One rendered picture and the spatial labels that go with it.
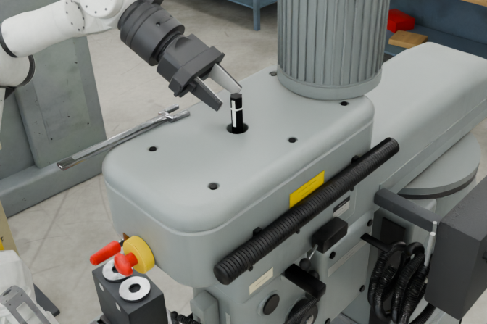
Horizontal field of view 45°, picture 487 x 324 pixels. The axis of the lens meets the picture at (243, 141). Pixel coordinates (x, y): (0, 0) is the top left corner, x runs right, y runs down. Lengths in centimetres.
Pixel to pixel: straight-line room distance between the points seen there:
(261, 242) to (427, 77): 71
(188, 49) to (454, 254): 59
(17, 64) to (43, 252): 261
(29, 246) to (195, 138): 284
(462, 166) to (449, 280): 43
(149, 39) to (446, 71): 79
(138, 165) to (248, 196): 18
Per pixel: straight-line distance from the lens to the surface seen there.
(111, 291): 181
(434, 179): 147
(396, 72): 147
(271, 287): 113
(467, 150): 159
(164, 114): 104
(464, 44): 541
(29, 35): 109
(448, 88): 145
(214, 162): 92
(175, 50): 97
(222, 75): 100
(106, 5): 99
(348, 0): 100
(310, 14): 101
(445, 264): 115
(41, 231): 383
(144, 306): 176
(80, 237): 371
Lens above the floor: 243
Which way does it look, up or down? 34 degrees down
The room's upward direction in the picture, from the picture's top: 2 degrees counter-clockwise
